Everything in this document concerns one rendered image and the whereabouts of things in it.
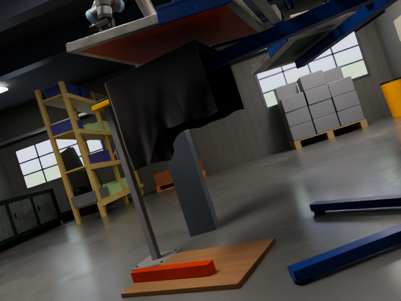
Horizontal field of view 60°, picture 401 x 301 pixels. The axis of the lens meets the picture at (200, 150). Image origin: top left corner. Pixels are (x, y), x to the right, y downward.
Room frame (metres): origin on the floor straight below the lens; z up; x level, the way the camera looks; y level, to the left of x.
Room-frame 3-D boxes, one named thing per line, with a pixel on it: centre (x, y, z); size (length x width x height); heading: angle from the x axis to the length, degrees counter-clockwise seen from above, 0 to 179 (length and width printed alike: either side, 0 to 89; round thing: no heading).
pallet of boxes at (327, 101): (7.18, -2.58, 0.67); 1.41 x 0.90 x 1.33; 81
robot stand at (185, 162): (2.37, 0.14, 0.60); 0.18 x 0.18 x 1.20; 81
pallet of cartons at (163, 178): (7.72, 0.60, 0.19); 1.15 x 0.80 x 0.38; 81
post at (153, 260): (2.00, 0.43, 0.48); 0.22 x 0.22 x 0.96; 66
